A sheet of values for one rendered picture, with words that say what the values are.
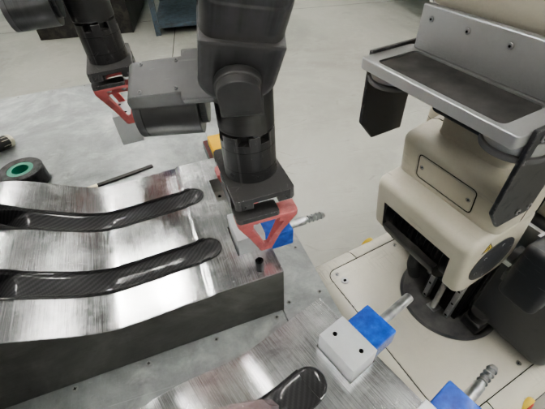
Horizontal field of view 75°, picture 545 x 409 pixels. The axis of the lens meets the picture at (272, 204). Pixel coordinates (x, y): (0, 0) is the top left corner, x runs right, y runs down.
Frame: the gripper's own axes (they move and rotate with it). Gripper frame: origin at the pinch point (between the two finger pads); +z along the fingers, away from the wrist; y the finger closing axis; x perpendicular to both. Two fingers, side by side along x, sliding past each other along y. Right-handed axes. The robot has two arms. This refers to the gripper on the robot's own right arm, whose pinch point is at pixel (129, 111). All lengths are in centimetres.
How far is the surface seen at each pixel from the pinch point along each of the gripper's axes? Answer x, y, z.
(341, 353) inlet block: 15, 47, 8
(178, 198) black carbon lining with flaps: 3.7, 17.1, 7.0
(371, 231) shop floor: 79, -29, 98
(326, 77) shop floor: 134, -185, 100
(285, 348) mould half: 10.7, 43.4, 10.1
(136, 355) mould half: -6.3, 35.9, 13.5
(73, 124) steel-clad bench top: -16.3, -29.5, 14.6
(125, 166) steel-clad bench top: -5.4, -6.8, 15.0
